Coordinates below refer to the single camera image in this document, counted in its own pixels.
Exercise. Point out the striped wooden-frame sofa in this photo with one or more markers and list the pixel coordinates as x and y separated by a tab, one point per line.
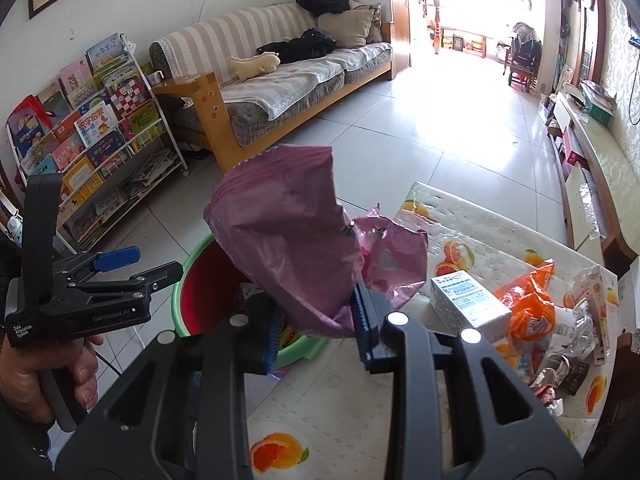
250	120

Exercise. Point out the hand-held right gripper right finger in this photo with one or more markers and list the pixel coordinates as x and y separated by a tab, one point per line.
361	330

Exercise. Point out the black jacket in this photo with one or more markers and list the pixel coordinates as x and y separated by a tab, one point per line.
305	47

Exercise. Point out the row of children's books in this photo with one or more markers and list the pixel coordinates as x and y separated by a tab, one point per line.
95	125

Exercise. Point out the wooden chair with dark clothes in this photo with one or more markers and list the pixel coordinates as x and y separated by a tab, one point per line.
525	55

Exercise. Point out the small black packet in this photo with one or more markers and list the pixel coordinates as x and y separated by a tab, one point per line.
575	375

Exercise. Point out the orange snack packet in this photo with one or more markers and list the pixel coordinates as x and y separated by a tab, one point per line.
530	305

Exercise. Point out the wooden post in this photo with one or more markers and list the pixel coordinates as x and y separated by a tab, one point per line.
438	25

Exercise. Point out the person's left hand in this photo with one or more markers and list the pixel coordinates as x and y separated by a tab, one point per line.
25	375

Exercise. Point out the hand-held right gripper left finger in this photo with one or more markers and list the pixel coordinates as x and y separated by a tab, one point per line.
274	340

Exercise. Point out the patterned brown pillow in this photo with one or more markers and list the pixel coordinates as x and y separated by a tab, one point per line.
376	20

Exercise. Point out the green box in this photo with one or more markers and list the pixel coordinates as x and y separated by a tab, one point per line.
600	110

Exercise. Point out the beige pillow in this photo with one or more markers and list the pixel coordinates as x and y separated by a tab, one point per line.
347	27

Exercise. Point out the white medicine box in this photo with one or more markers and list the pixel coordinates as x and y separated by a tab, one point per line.
465	300

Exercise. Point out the cream plush toy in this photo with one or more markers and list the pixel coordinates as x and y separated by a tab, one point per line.
252	66

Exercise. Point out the long beige cabinet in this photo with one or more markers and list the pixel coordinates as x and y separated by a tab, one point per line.
615	170

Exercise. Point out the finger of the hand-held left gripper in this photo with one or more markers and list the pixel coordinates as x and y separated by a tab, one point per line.
117	257
150	275

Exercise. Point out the pink plastic bag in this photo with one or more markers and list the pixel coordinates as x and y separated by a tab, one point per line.
395	255

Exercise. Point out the wooden door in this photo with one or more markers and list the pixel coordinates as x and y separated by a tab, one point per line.
400	25

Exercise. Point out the low wooden shelf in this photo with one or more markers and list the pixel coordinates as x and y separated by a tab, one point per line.
467	42

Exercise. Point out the small white drink carton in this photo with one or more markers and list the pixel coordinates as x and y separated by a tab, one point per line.
597	285

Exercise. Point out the green and red plastic basin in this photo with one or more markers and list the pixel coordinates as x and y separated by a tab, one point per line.
210	290

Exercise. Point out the crumpled pink silver wrapper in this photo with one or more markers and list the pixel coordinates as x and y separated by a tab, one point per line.
547	395

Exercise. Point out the fruit-print tablecloth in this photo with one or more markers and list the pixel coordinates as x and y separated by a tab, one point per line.
490	255

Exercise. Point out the light blue bottle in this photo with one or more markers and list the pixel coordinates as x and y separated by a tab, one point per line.
15	232

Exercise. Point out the clear plastic wrapper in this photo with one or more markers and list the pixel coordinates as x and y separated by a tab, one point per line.
592	210

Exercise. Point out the purple snack bag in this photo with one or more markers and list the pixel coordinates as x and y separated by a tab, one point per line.
280	230

